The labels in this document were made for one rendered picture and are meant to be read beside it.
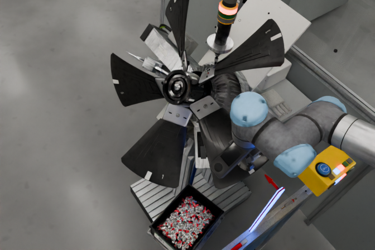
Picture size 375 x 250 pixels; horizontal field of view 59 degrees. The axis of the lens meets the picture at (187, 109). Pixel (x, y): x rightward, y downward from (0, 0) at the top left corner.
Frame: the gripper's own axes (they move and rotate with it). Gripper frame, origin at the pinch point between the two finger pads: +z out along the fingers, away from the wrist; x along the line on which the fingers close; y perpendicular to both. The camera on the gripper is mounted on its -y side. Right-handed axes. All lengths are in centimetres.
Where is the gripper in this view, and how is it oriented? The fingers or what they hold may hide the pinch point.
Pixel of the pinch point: (240, 166)
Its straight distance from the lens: 100.8
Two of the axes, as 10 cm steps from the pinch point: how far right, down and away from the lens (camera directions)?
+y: 8.0, -5.7, 1.8
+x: -5.9, -6.7, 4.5
